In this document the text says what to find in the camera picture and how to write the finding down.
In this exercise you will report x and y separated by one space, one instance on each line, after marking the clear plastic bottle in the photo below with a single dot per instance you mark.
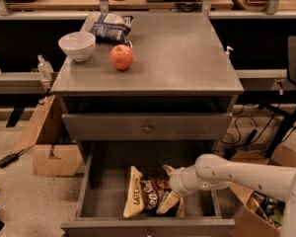
44 68

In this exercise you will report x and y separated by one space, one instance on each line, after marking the red apple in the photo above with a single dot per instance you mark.
121 57

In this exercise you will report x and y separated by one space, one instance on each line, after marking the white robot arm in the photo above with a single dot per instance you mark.
211 172

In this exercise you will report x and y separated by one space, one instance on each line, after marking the blue chip bag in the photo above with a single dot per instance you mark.
112 27

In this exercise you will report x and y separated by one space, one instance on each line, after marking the cardboard box with snacks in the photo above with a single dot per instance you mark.
257 215

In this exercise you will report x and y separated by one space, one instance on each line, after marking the open grey middle drawer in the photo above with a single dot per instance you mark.
104 193

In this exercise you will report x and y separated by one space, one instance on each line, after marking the closed grey top drawer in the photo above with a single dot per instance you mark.
146 127

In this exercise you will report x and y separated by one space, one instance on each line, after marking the black power adapter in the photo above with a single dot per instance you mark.
5 161

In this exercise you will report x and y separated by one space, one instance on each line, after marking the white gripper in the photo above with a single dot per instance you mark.
178 183

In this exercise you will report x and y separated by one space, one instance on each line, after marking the white ceramic bowl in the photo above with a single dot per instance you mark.
79 46

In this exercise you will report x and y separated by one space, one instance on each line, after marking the grey drawer cabinet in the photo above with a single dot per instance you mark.
179 67

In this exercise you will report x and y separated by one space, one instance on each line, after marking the small white pump bottle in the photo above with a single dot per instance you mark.
229 50

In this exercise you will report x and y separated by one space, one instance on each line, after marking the brown Late July chip bag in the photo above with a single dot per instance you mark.
145 194

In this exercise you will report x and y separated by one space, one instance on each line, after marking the cardboard box left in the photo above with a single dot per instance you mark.
45 133

